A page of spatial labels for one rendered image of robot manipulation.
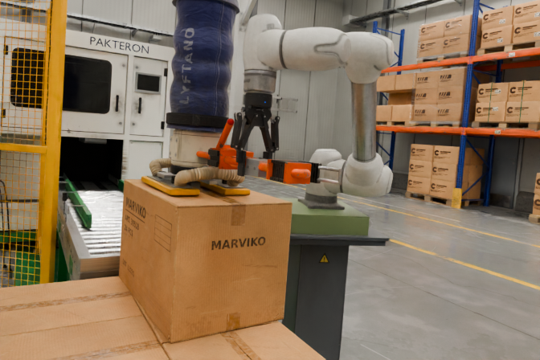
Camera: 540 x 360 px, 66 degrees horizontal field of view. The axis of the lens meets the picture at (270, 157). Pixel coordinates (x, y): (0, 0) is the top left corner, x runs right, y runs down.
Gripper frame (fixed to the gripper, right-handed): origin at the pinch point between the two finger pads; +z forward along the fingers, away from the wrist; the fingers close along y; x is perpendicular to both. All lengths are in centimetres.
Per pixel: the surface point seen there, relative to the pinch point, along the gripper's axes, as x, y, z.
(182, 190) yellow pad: -24.4, 11.9, 10.7
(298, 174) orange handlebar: 24.0, 1.5, -0.3
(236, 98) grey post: -356, -168, -50
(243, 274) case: -10.6, -4.7, 35.2
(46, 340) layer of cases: -25, 48, 53
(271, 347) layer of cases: 3, -8, 53
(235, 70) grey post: -357, -165, -83
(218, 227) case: -10.3, 5.0, 19.7
